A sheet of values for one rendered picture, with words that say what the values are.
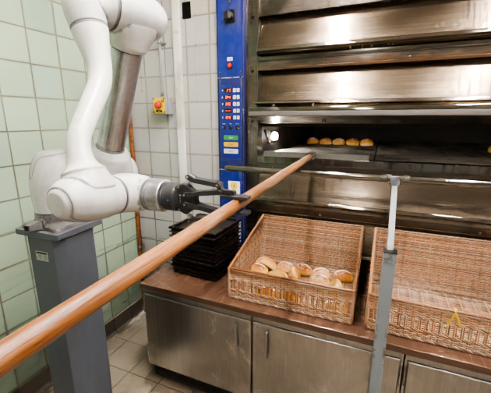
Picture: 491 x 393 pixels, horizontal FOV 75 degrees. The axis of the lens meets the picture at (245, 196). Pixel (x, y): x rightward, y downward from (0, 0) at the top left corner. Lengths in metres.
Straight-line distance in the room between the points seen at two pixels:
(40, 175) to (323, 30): 1.37
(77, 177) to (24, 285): 1.19
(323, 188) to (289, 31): 0.81
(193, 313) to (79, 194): 1.00
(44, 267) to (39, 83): 0.92
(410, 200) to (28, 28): 1.96
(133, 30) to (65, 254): 0.79
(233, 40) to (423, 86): 0.95
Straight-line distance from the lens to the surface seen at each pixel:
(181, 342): 1.79
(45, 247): 1.34
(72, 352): 1.51
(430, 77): 1.72
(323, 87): 1.73
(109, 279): 0.46
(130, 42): 1.17
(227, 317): 1.55
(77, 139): 0.87
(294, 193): 1.78
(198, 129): 1.98
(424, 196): 1.75
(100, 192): 0.82
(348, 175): 1.34
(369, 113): 1.55
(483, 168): 1.75
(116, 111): 1.26
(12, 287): 1.91
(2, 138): 1.79
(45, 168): 1.29
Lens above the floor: 1.38
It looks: 14 degrees down
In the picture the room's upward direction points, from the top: straight up
